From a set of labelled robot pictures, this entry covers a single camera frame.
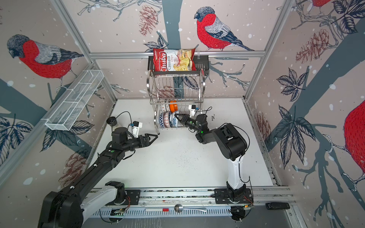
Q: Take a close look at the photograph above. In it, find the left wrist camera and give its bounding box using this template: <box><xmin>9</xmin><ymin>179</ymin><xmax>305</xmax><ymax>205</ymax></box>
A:
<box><xmin>131</xmin><ymin>121</ymin><xmax>143</xmax><ymax>138</ymax></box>

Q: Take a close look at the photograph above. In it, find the black remote device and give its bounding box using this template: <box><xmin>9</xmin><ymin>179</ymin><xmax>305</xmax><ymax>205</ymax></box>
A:
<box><xmin>265</xmin><ymin>202</ymin><xmax>290</xmax><ymax>210</ymax></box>

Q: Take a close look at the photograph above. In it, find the orange plastic bowl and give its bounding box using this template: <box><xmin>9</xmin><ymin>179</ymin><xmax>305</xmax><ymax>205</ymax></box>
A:
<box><xmin>169</xmin><ymin>100</ymin><xmax>178</xmax><ymax>113</ymax></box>

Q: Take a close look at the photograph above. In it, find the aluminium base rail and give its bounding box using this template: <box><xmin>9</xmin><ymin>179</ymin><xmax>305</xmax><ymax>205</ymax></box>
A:
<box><xmin>91</xmin><ymin>186</ymin><xmax>295</xmax><ymax>220</ymax></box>

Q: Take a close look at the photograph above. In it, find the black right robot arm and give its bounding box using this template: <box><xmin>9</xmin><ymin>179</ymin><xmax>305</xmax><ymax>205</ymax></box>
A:
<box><xmin>174</xmin><ymin>114</ymin><xmax>252</xmax><ymax>202</ymax></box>

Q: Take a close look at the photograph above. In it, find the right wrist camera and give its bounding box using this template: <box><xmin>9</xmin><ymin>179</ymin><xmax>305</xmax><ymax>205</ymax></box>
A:
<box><xmin>189</xmin><ymin>104</ymin><xmax>199</xmax><ymax>117</ymax></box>

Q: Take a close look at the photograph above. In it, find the metal spoon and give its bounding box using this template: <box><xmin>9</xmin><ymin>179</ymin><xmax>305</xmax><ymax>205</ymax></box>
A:
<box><xmin>174</xmin><ymin>204</ymin><xmax>207</xmax><ymax>213</ymax></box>

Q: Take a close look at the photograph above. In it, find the salt grinder with black cap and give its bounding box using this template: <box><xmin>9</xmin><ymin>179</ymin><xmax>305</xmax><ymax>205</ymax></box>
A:
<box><xmin>106</xmin><ymin>116</ymin><xmax>119</xmax><ymax>130</ymax></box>

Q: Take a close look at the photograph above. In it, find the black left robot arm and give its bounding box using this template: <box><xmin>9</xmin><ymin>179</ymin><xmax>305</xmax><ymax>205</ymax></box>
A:
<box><xmin>38</xmin><ymin>127</ymin><xmax>158</xmax><ymax>228</ymax></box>

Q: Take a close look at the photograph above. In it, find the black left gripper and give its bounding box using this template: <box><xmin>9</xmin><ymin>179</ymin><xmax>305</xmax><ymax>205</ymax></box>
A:
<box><xmin>122</xmin><ymin>133</ymin><xmax>158</xmax><ymax>153</ymax></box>

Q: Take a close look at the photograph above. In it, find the steel wire dish rack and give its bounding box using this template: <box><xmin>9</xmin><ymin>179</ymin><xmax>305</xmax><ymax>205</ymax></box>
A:
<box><xmin>146</xmin><ymin>70</ymin><xmax>206</xmax><ymax>134</ymax></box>

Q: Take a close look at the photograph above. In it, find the red cassava chips bag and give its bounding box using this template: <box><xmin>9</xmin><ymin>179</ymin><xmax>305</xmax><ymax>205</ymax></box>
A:
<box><xmin>153</xmin><ymin>48</ymin><xmax>196</xmax><ymax>72</ymax></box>

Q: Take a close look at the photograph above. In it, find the dark blue geometric bowl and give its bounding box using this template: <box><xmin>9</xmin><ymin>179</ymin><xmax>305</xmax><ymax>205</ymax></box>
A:
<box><xmin>163</xmin><ymin>112</ymin><xmax>172</xmax><ymax>128</ymax></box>

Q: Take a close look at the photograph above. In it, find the red patterned ceramic bowl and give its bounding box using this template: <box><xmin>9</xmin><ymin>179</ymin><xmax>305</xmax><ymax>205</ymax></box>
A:
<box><xmin>158</xmin><ymin>112</ymin><xmax>165</xmax><ymax>128</ymax></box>

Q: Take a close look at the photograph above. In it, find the blue white floral bowl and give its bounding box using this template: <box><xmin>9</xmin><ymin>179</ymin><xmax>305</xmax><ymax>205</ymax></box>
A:
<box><xmin>171</xmin><ymin>112</ymin><xmax>179</xmax><ymax>127</ymax></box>

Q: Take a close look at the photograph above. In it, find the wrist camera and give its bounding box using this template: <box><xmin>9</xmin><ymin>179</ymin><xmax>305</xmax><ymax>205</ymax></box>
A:
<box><xmin>131</xmin><ymin>121</ymin><xmax>143</xmax><ymax>138</ymax></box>
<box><xmin>189</xmin><ymin>104</ymin><xmax>199</xmax><ymax>117</ymax></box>

